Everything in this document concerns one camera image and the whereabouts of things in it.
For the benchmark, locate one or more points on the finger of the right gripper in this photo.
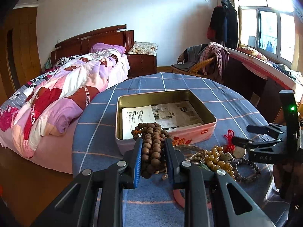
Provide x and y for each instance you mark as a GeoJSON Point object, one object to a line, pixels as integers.
{"type": "Point", "coordinates": [275, 131]}
{"type": "Point", "coordinates": [264, 146]}

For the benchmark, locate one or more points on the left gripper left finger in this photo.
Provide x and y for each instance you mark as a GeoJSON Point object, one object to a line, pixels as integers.
{"type": "Point", "coordinates": [95, 193]}

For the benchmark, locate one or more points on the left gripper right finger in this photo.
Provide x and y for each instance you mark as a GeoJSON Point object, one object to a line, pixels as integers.
{"type": "Point", "coordinates": [231, 205]}

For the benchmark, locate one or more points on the red tassel round pendant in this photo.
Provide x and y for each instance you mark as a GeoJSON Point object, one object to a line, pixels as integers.
{"type": "Point", "coordinates": [235, 151]}

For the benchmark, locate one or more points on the pink jade bangle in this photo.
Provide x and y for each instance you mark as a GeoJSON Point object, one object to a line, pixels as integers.
{"type": "Point", "coordinates": [179, 196]}

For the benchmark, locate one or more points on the silver metal bangle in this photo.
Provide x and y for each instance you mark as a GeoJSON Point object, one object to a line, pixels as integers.
{"type": "Point", "coordinates": [196, 154]}

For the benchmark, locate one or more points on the pink rectangular tin box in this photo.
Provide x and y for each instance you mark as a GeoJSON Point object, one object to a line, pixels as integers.
{"type": "Point", "coordinates": [181, 136]}

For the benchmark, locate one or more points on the printed paper leaflet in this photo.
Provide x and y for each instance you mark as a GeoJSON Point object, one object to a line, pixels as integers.
{"type": "Point", "coordinates": [169, 116]}

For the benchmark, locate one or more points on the wicker armchair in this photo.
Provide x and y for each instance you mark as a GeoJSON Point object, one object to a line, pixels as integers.
{"type": "Point", "coordinates": [199, 69]}

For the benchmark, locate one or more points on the bed with wooden headboard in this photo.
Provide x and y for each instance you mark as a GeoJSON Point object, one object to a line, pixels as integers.
{"type": "Point", "coordinates": [54, 152]}

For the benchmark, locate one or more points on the purple striped cloth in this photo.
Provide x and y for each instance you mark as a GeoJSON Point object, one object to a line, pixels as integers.
{"type": "Point", "coordinates": [220, 54]}

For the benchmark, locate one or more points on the pink patchwork quilt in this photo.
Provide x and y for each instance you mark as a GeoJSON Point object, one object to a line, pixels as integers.
{"type": "Point", "coordinates": [47, 104]}

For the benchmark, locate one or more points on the grey garment on chair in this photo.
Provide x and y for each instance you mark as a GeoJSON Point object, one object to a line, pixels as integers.
{"type": "Point", "coordinates": [189, 57]}

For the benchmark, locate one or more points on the dark hanging coats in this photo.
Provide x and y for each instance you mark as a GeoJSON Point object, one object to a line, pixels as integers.
{"type": "Point", "coordinates": [223, 27]}

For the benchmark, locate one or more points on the dark wooden nightstand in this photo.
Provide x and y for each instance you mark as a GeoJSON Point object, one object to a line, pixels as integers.
{"type": "Point", "coordinates": [141, 65]}

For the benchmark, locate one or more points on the floral cushion on nightstand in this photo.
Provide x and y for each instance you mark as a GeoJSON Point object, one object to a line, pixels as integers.
{"type": "Point", "coordinates": [143, 48]}

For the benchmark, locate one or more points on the purple pillow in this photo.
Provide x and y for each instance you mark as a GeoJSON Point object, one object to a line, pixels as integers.
{"type": "Point", "coordinates": [102, 46]}

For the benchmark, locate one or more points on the brown wooden wardrobe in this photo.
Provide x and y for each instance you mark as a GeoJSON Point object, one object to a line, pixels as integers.
{"type": "Point", "coordinates": [20, 61]}

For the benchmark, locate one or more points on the window with white frame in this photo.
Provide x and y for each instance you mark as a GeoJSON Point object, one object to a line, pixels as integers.
{"type": "Point", "coordinates": [269, 27]}

